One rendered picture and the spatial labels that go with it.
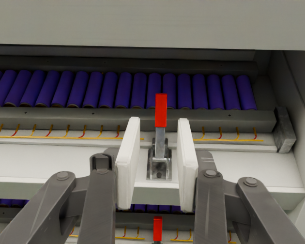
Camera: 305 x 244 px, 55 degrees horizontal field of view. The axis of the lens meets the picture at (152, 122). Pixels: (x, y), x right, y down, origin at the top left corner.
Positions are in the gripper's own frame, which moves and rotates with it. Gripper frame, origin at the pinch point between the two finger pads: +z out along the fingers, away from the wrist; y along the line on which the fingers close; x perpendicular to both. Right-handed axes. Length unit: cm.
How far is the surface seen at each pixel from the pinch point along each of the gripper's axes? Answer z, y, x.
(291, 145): 14.0, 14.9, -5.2
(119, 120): 15.9, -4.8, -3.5
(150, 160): 10.9, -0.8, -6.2
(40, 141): 14.6, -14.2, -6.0
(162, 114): 11.7, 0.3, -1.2
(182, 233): 21.0, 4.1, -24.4
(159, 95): 12.0, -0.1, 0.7
